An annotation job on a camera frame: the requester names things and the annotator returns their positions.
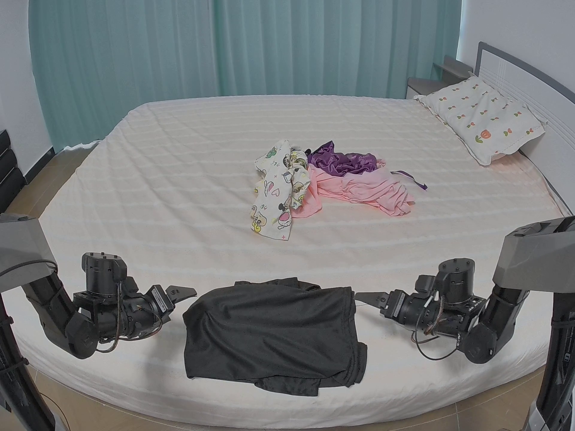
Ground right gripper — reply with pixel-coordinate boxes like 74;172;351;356
354;289;429;329

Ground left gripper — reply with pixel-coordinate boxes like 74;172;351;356
128;286;198;329

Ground black T-shirt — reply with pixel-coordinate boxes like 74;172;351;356
182;277;368;397

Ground pink garment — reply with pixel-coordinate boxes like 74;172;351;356
290;160;416;219

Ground white printed garment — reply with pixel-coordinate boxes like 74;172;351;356
248;139;311;242

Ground purple garment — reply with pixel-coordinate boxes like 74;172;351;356
307;139;428;192

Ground white printed pillow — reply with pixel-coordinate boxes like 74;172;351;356
413;72;548;166

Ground grey bedside table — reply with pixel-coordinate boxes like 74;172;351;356
406;54;474;100

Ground blue-green curtain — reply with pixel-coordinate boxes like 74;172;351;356
28;0;463;151

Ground black cable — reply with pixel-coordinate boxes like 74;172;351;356
411;326;469;362
38;391;69;431

